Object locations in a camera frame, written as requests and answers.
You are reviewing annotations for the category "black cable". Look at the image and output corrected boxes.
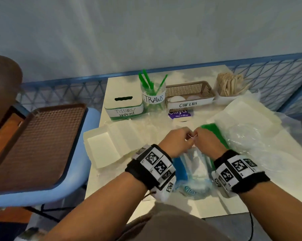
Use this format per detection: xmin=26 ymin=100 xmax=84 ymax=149
xmin=247 ymin=211 xmax=254 ymax=241

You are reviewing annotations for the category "person's right forearm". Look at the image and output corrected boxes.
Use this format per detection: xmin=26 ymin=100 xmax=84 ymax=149
xmin=237 ymin=181 xmax=302 ymax=241

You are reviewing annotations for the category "clear plastic wrap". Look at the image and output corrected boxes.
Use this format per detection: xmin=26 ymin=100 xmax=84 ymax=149
xmin=222 ymin=108 xmax=302 ymax=181

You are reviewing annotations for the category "blue wire fence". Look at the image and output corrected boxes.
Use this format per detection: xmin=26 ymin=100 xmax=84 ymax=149
xmin=15 ymin=52 xmax=302 ymax=116

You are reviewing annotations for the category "brown serving tray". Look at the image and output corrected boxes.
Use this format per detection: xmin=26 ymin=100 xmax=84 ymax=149
xmin=0 ymin=103 xmax=88 ymax=193

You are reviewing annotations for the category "person's left forearm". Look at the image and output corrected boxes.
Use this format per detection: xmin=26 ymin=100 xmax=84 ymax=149
xmin=44 ymin=172 xmax=152 ymax=241

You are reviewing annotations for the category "green packet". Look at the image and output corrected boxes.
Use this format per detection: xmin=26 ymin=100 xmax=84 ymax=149
xmin=200 ymin=123 xmax=230 ymax=171

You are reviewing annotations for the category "black marker wristband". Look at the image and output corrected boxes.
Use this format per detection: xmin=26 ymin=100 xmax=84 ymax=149
xmin=125 ymin=144 xmax=177 ymax=203
xmin=211 ymin=149 xmax=271 ymax=198

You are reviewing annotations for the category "person's left hand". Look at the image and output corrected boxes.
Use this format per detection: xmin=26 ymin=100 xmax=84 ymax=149
xmin=158 ymin=127 xmax=195 ymax=159

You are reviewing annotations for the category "green straw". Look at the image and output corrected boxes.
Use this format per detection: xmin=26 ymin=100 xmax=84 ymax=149
xmin=156 ymin=74 xmax=168 ymax=94
xmin=138 ymin=72 xmax=151 ymax=96
xmin=143 ymin=69 xmax=156 ymax=96

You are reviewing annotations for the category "blue packet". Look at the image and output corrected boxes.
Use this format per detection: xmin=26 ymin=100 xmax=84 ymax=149
xmin=172 ymin=157 xmax=189 ymax=185

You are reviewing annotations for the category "person's brown clothing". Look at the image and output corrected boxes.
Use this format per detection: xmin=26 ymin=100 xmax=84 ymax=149
xmin=115 ymin=203 xmax=232 ymax=241

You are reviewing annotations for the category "white stirrer container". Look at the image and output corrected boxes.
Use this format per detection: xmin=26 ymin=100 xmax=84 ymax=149
xmin=214 ymin=83 xmax=252 ymax=106

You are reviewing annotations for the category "clear plastic packet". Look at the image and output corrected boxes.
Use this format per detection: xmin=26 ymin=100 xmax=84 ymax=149
xmin=173 ymin=145 xmax=214 ymax=201

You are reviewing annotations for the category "clear labelled straw jar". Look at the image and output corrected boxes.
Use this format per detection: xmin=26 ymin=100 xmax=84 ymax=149
xmin=140 ymin=82 xmax=166 ymax=113

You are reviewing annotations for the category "brown labelled basket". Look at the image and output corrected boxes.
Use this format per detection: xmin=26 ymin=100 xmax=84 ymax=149
xmin=165 ymin=81 xmax=215 ymax=110

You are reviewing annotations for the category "brown wooden chair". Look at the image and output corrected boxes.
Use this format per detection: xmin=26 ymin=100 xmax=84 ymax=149
xmin=0 ymin=55 xmax=26 ymax=158

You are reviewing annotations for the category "white folded paper stack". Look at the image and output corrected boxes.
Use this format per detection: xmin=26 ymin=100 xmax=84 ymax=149
xmin=83 ymin=120 xmax=156 ymax=170

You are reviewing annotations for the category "light blue chair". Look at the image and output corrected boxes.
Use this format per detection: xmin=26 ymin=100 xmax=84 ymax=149
xmin=0 ymin=107 xmax=101 ymax=223

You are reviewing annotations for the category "green labelled tissue box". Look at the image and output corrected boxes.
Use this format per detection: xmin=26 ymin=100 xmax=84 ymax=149
xmin=104 ymin=95 xmax=144 ymax=121

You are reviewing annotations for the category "person's right hand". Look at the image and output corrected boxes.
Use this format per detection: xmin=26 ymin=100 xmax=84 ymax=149
xmin=191 ymin=127 xmax=228 ymax=161

